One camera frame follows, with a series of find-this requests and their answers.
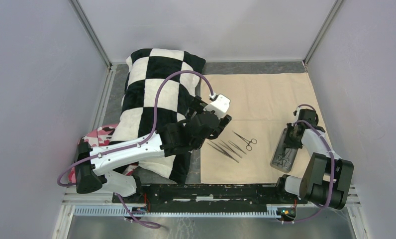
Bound beige surgical wrap cloth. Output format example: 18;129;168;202
200;73;319;184

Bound white toothed cable rail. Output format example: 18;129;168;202
73;205;291;219

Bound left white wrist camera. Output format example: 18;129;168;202
204;93;231;119

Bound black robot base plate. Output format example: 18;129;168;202
123;184;307;213

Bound steel tweezers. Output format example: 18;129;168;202
221;141;242;158
228;140;247;155
207;141;239;163

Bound surgical instruments in tray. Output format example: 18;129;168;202
275;148;297;169

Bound black white checkered blanket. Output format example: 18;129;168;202
105;48;206;185

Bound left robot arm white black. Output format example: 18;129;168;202
74;94;232;203

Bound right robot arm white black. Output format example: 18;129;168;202
270;104;354;210

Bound pink camouflage cloth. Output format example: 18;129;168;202
68;123;139;184

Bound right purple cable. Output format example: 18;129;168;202
294;104;335;224

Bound metal surgical instrument tray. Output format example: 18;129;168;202
270;128;297;173

